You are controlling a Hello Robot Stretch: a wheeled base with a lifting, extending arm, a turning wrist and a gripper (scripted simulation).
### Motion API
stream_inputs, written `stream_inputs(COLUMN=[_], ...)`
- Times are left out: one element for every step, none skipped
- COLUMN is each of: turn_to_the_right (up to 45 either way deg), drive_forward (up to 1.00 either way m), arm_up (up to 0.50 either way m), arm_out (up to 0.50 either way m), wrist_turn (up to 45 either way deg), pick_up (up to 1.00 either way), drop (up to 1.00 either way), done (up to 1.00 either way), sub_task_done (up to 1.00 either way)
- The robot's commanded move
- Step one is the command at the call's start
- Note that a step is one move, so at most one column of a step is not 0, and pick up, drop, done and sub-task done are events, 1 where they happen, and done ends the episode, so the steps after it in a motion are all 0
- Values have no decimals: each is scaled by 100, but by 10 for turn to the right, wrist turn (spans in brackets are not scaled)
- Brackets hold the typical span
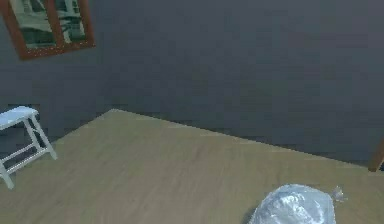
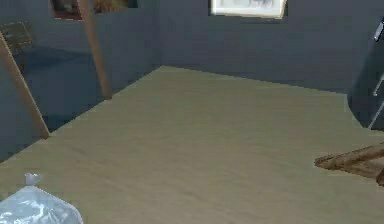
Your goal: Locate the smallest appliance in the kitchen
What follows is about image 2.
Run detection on tied pale plastic bag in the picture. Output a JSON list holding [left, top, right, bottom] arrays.
[[0, 172, 84, 224]]

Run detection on brown wooden door frame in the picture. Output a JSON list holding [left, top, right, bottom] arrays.
[[0, 0, 114, 140]]

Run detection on white framed wall picture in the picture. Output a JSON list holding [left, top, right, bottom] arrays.
[[209, 0, 288, 20]]

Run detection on brown framed picture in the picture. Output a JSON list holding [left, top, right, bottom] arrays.
[[92, 0, 139, 15]]

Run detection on dark red framed picture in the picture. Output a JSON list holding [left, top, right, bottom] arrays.
[[49, 0, 83, 21]]

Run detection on silver fridge handle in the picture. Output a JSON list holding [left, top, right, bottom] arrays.
[[368, 102, 384, 130], [373, 20, 384, 43], [372, 74, 384, 98]]

